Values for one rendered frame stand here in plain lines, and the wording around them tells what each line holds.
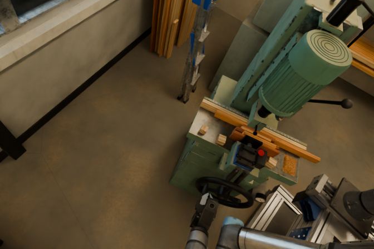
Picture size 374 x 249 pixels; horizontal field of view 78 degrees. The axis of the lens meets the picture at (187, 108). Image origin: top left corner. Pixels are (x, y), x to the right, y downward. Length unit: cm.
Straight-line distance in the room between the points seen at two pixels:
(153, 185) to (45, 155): 86
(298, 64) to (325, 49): 9
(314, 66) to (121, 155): 161
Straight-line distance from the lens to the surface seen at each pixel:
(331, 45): 92
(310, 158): 140
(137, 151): 205
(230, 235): 93
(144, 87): 239
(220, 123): 124
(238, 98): 139
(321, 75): 87
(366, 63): 317
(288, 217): 210
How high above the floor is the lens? 191
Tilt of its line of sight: 55 degrees down
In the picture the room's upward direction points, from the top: 25 degrees clockwise
